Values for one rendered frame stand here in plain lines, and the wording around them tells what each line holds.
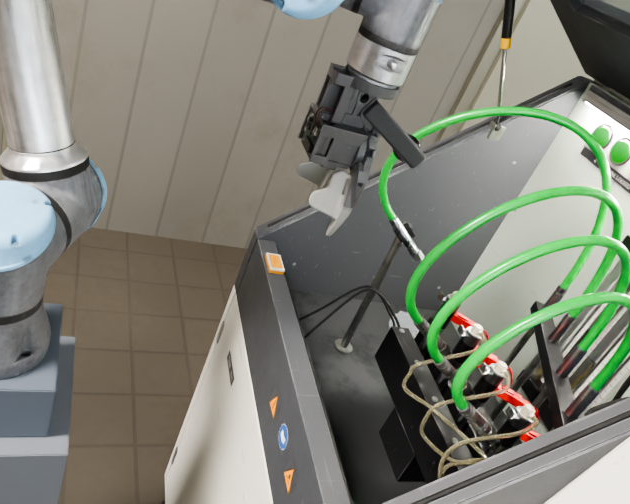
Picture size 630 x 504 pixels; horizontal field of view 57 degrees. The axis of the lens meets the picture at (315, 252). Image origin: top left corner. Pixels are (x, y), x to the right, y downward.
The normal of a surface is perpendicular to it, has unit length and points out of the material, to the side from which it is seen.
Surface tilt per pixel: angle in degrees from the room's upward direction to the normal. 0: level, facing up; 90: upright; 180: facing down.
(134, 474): 0
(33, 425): 90
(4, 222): 8
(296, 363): 0
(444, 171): 90
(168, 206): 90
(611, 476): 76
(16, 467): 90
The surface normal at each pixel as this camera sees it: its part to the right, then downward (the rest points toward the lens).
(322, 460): 0.35, -0.79
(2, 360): 0.57, 0.35
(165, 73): 0.27, 0.60
